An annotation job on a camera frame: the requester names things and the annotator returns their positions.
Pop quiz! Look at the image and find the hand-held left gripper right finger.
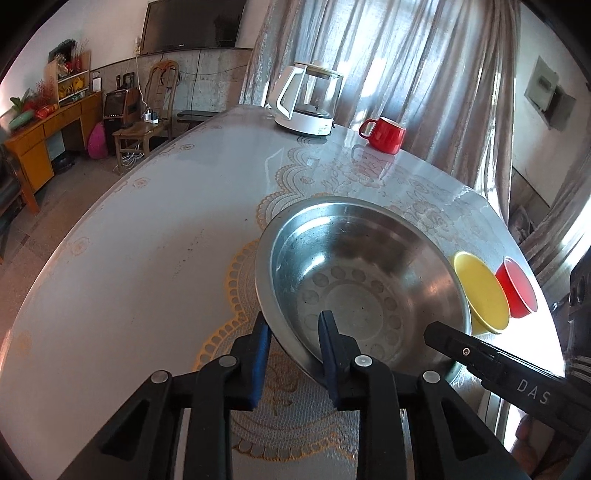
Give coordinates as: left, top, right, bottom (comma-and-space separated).
318, 310, 527, 480

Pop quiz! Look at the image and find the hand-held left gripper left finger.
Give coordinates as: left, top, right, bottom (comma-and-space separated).
60, 311, 272, 480

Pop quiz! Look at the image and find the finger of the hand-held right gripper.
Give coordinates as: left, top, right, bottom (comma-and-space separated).
424, 320, 505, 385

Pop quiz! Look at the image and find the yellow bowl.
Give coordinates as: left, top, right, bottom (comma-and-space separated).
452, 251, 511, 335

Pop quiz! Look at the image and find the red bowl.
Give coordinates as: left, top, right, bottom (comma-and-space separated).
495, 257, 539, 319

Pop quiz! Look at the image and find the steel bowl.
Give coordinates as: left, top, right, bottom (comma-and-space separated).
254, 196, 472, 384

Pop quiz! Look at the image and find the person's right hand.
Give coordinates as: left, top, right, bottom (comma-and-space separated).
513, 412, 557, 467

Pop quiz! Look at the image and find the lace patterned tablecloth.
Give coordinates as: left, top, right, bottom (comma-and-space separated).
191, 138, 509, 462

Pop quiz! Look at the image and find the pile of cloth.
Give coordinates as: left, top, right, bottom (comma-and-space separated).
508, 205, 536, 245

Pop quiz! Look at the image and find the red mug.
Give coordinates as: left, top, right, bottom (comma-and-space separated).
359, 117, 407, 155

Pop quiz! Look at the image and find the white glass kettle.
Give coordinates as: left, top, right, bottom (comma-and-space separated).
265, 61, 347, 138

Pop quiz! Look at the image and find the wooden chair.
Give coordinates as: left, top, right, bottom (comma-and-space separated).
112, 60, 181, 175

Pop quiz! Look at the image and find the pink bag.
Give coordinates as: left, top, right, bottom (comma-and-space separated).
88, 122, 108, 160

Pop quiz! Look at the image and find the black speaker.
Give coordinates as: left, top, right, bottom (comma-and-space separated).
102, 88, 141, 134

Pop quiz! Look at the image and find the grey window curtain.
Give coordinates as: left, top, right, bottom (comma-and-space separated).
240, 0, 522, 222

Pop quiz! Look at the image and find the wooden desk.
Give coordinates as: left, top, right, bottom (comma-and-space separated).
4, 90, 103, 215

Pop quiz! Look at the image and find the shelf with decorations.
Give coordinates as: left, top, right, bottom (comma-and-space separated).
44, 39, 93, 104

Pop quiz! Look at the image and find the black television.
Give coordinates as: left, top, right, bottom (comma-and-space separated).
140, 0, 247, 56

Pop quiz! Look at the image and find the potted plant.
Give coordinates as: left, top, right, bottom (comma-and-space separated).
9, 90, 38, 125

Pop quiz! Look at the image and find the wall electrical panel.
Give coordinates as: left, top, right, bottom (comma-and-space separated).
524, 55, 578, 132

